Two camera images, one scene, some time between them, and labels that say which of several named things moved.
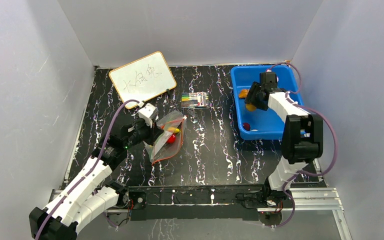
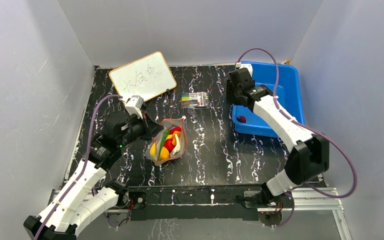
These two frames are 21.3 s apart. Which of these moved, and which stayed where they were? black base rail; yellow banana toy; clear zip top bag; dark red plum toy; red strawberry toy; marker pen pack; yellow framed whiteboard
Moved: yellow banana toy; red strawberry toy; dark red plum toy; clear zip top bag
Stayed: marker pen pack; yellow framed whiteboard; black base rail
